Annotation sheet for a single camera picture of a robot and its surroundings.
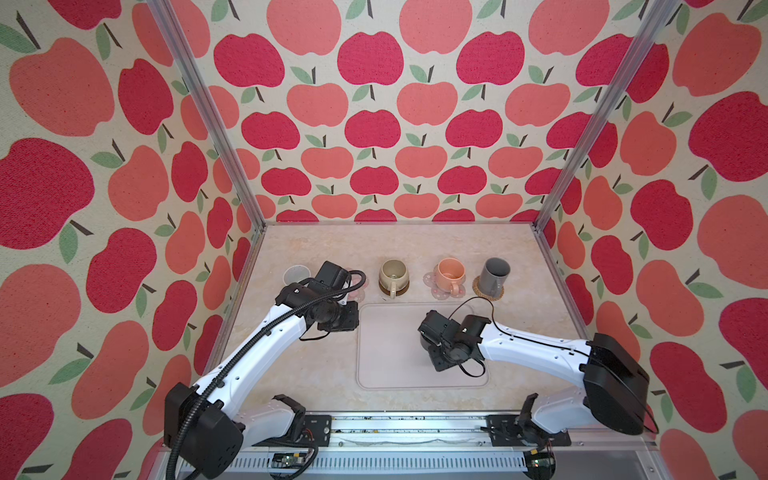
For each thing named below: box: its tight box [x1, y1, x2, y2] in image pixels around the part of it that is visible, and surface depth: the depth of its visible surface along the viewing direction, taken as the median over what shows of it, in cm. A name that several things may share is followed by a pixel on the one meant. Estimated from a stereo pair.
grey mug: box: [479, 257, 511, 297], surface depth 95 cm
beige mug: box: [379, 259, 409, 299], surface depth 97 cm
